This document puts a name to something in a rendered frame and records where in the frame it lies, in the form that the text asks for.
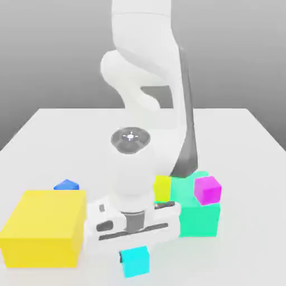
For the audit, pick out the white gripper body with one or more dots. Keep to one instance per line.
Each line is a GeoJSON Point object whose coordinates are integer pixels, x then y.
{"type": "Point", "coordinates": [134, 238]}

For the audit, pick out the small cyan cube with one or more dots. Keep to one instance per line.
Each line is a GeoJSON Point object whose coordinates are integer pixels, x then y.
{"type": "Point", "coordinates": [135, 261]}

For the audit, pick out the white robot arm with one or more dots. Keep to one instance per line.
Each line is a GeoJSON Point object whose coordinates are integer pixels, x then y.
{"type": "Point", "coordinates": [143, 67]}

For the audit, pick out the small yellow cube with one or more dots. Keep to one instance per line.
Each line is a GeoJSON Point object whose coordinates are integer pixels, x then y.
{"type": "Point", "coordinates": [162, 188]}

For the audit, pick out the small blue cube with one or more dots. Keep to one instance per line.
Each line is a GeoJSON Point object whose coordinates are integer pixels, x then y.
{"type": "Point", "coordinates": [66, 185]}

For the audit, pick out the small magenta cube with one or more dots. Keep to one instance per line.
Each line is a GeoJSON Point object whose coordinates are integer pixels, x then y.
{"type": "Point", "coordinates": [207, 190]}

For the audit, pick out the large green box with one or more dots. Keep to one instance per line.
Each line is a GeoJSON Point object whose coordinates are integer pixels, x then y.
{"type": "Point", "coordinates": [198, 219]}

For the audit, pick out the large yellow box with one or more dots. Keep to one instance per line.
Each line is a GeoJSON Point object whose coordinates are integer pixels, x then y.
{"type": "Point", "coordinates": [42, 228]}

